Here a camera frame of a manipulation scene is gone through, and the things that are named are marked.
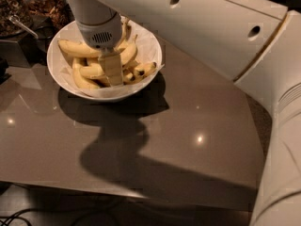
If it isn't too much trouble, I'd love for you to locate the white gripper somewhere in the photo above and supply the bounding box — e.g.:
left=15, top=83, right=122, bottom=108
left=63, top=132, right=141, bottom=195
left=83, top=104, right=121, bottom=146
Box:
left=77, top=13, right=123, bottom=87

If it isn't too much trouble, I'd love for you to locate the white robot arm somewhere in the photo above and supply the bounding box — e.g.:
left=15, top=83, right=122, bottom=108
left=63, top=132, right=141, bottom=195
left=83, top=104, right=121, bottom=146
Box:
left=67, top=0, right=301, bottom=226

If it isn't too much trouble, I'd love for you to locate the spotted yellow banana right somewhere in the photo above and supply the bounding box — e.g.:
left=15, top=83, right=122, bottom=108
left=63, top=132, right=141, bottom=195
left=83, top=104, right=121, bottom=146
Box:
left=123, top=61, right=156, bottom=84

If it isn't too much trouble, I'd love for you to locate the white ceramic bowl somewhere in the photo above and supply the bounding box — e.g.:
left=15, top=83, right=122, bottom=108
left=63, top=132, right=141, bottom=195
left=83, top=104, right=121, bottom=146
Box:
left=46, top=19, right=163, bottom=103

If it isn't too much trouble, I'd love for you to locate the glass jar of dried fruit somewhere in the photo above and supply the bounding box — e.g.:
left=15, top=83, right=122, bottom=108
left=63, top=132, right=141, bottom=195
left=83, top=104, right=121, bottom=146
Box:
left=25, top=0, right=70, bottom=29

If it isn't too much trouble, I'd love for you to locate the glass jar of granola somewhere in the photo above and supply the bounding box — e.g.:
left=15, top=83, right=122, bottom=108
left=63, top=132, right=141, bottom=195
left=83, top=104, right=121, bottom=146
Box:
left=0, top=0, right=33, bottom=38

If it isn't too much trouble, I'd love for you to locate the black floor cable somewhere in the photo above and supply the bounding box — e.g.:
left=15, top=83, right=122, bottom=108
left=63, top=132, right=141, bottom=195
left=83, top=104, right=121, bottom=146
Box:
left=0, top=208, right=39, bottom=226

